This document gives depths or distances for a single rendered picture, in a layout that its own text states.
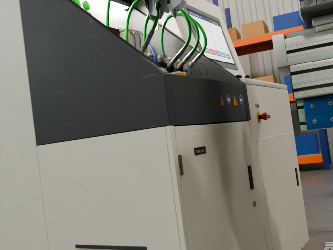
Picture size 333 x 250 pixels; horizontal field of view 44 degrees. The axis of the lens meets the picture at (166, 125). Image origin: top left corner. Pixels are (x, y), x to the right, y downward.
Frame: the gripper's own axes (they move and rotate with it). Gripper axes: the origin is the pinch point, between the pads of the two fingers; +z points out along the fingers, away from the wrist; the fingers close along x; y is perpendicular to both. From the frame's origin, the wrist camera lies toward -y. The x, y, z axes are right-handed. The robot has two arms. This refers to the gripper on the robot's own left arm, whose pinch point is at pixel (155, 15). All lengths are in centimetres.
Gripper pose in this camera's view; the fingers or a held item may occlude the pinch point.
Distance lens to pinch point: 153.7
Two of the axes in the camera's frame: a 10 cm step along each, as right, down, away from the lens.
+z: -0.3, 7.4, 6.7
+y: 5.1, 5.9, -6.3
